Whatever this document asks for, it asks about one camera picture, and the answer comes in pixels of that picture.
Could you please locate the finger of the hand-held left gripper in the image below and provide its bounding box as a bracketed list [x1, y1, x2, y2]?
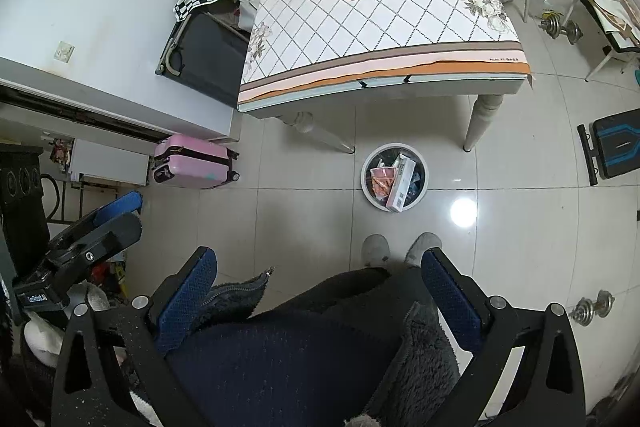
[45, 213, 143, 280]
[47, 190, 144, 253]

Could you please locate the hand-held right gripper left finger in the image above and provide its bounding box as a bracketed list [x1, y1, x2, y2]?
[51, 247, 219, 427]

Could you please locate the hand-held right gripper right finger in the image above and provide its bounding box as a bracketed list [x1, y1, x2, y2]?
[420, 247, 587, 427]

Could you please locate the blue plastic wrapper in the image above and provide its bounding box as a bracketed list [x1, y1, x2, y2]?
[405, 172, 426, 202]

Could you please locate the white and pink medicine box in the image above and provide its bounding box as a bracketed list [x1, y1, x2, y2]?
[387, 156, 418, 212]

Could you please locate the orange packet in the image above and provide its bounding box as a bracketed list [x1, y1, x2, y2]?
[371, 166, 397, 200]

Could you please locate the round white trash bin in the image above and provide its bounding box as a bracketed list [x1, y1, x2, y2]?
[361, 143, 429, 212]

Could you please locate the white low cabinet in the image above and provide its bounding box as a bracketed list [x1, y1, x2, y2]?
[70, 139, 151, 185]

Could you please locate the grey slipper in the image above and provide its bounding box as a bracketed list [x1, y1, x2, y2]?
[405, 232, 443, 268]
[361, 234, 392, 269]

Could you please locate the dark fleece jacket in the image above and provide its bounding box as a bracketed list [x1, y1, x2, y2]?
[190, 264, 461, 427]

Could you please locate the pink suitcase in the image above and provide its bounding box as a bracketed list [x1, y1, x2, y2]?
[150, 134, 241, 190]

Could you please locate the black speaker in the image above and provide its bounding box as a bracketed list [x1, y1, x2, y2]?
[0, 144, 51, 258]

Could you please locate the navy sweater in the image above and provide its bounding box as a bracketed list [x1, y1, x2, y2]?
[165, 307, 401, 427]

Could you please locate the metal dumbbell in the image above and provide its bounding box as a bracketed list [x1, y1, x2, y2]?
[539, 11, 583, 40]
[570, 289, 616, 325]

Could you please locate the black and blue fitness board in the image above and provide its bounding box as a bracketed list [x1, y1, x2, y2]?
[577, 108, 640, 186]

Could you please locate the table with patterned tablecloth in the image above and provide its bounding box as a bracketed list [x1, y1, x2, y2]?
[237, 0, 533, 114]

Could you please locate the cream cloth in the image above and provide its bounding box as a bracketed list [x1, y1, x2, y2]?
[582, 0, 640, 38]

